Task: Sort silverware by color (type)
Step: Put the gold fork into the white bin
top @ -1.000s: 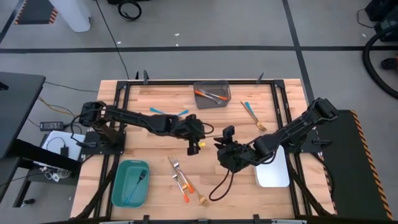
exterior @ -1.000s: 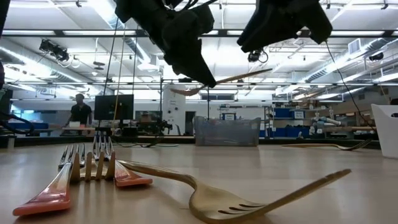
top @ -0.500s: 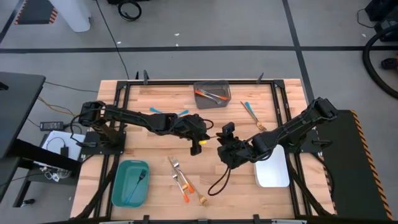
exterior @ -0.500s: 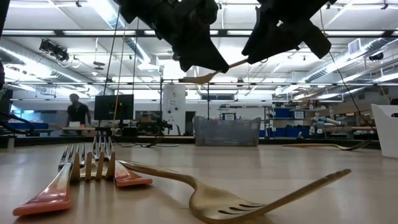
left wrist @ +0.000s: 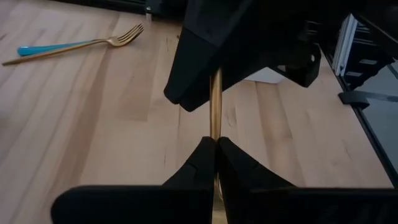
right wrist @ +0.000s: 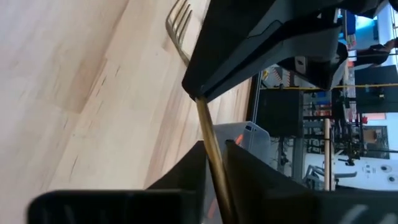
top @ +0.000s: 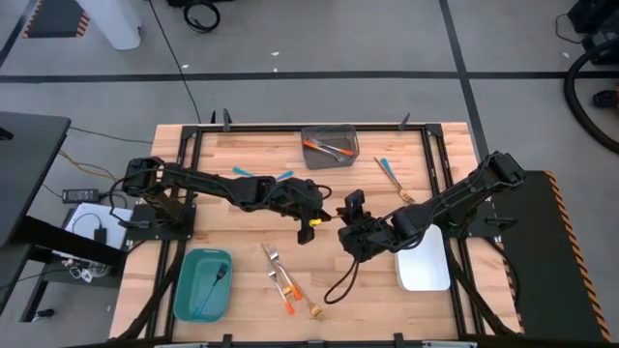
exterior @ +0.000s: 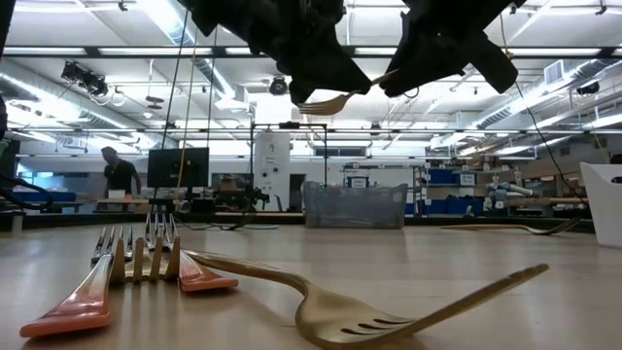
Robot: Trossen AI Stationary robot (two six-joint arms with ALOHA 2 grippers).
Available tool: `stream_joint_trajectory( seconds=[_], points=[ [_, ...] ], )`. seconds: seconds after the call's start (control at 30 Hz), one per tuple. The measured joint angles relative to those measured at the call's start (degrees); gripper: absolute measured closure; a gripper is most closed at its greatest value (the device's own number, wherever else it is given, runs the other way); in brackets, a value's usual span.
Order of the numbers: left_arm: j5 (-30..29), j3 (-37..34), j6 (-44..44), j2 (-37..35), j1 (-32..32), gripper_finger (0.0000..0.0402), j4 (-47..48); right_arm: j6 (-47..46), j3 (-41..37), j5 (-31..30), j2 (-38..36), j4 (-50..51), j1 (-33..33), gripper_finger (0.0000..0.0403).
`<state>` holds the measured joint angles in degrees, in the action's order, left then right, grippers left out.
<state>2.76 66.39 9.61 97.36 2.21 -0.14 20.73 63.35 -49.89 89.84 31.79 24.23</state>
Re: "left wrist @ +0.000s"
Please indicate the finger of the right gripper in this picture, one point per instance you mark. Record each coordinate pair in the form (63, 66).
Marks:
(186, 62)
(236, 56)

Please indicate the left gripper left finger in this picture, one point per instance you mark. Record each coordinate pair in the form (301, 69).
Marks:
(174, 202)

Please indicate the gold metal fork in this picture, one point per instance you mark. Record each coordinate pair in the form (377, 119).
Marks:
(215, 105)
(119, 40)

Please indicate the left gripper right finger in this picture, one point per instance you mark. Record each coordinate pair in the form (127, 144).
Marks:
(264, 202)

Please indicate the white plastic bin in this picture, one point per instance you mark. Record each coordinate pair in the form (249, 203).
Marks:
(264, 77)

